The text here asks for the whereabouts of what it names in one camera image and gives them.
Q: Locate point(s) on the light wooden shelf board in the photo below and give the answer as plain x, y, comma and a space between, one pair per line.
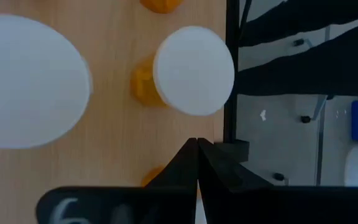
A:
113, 124

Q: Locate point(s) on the white paper scrap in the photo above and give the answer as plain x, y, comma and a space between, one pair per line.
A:
263, 115

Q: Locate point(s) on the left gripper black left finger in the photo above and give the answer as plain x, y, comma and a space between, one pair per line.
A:
166, 202

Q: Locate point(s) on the black round foot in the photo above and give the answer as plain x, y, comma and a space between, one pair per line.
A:
305, 119
298, 42
278, 176

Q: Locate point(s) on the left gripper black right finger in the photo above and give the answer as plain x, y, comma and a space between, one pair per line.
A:
244, 205

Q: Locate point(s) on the black rig frame beam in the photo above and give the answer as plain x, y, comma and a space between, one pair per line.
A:
322, 15
322, 68

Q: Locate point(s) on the orange pill bottle grey label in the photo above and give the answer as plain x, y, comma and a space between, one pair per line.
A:
162, 4

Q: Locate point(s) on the orange pill bottle white cap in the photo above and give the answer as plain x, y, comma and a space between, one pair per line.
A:
26, 81
152, 176
194, 70

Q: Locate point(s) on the grey metal leg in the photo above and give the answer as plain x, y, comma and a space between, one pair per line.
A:
320, 140

